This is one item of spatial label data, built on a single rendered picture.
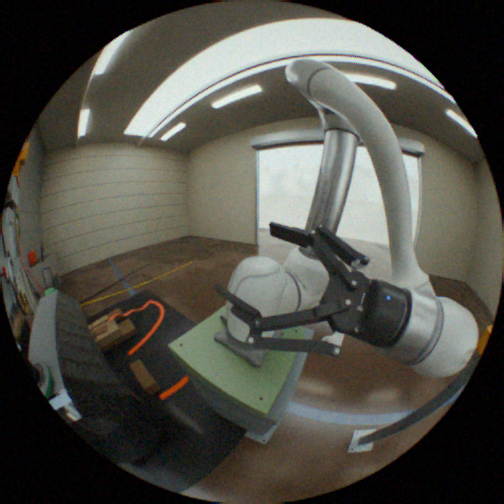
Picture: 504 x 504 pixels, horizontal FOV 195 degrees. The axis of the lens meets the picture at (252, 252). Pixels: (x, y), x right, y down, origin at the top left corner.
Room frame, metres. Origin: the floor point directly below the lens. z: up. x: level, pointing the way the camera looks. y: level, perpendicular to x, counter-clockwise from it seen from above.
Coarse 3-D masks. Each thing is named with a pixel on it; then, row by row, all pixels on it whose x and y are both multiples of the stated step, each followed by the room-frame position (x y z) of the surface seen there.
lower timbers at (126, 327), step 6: (114, 312) 1.02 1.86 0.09; (120, 312) 1.06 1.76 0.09; (108, 318) 0.89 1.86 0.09; (114, 318) 0.94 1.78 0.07; (120, 318) 1.01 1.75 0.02; (120, 324) 0.85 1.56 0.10; (126, 324) 0.88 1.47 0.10; (132, 324) 0.91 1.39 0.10; (120, 330) 0.77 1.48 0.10; (126, 330) 0.80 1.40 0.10; (132, 330) 0.84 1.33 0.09; (120, 336) 0.69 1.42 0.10; (126, 336) 0.75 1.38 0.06; (114, 342) 0.60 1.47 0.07; (120, 342) 0.65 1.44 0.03; (108, 348) 0.50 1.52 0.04
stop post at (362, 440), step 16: (480, 352) -0.18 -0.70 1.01; (464, 368) -0.16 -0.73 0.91; (464, 384) -0.23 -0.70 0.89; (432, 400) -0.17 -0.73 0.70; (448, 400) -0.23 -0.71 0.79; (416, 416) -0.19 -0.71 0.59; (368, 432) -0.16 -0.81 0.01; (384, 432) -0.19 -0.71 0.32; (352, 448) -0.24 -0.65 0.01; (368, 448) -0.32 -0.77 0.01
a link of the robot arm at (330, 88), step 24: (336, 72) 0.19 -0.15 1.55; (312, 96) 0.26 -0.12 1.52; (336, 96) 0.20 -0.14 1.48; (360, 96) 0.17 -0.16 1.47; (360, 120) 0.18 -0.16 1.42; (384, 120) 0.15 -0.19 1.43; (384, 144) 0.16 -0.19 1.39; (384, 168) 0.17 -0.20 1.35; (384, 192) 0.19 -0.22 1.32; (408, 192) 0.16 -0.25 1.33; (408, 216) 0.16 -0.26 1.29; (408, 240) 0.17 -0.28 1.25; (408, 264) 0.16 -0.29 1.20; (432, 288) 0.11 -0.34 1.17
